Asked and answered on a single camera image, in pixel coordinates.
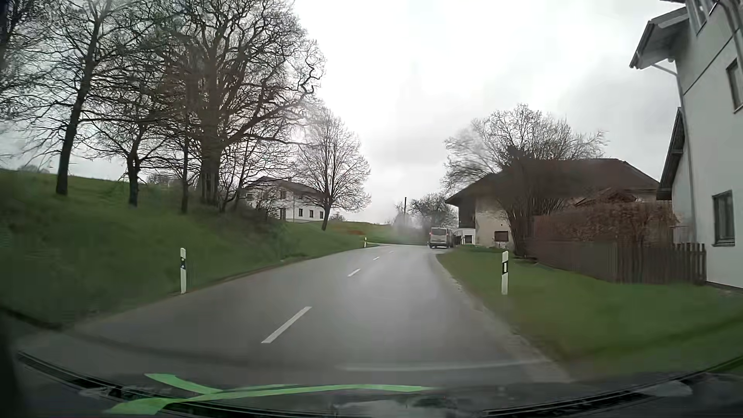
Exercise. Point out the row of bare trees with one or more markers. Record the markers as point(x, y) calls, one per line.
point(203, 116)

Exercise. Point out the beige house with dark roof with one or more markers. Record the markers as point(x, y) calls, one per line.
point(580, 180)

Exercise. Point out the car's own bonnet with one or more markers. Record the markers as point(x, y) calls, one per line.
point(371, 400)

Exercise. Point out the brown hedge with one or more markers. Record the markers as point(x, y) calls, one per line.
point(603, 223)

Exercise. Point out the white house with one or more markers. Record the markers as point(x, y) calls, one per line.
point(705, 145)

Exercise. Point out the grass bank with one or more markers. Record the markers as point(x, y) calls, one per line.
point(87, 249)

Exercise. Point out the grass verge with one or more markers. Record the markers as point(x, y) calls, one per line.
point(592, 313)

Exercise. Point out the grey asphalt road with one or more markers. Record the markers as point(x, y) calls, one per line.
point(383, 302)

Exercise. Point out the silver van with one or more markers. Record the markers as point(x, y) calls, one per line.
point(439, 237)

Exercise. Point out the brown wooden fence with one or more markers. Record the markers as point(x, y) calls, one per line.
point(615, 261)

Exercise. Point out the bare tree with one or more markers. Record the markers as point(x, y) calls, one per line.
point(332, 168)
point(432, 210)
point(522, 174)

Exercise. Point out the white farmhouse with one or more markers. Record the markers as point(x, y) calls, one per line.
point(290, 203)

